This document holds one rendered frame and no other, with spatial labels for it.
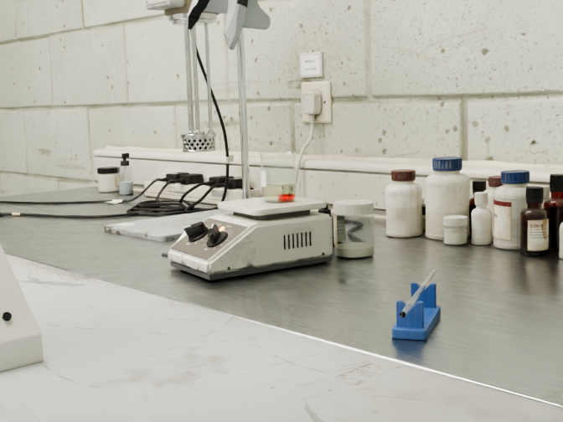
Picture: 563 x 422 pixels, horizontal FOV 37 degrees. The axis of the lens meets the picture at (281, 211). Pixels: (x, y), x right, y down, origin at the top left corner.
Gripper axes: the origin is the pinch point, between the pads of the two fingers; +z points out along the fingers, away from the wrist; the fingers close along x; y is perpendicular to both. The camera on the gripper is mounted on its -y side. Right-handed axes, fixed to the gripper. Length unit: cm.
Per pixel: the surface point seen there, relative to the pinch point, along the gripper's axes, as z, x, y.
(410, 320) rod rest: 16, -48, 9
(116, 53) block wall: 17, 122, 32
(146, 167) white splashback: 40, 95, 40
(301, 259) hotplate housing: 22.9, -13.6, 19.3
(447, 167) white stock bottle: 4.8, -5.6, 44.6
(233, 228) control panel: 21.9, -10.0, 9.5
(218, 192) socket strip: 33, 56, 42
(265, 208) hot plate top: 17.8, -11.3, 12.1
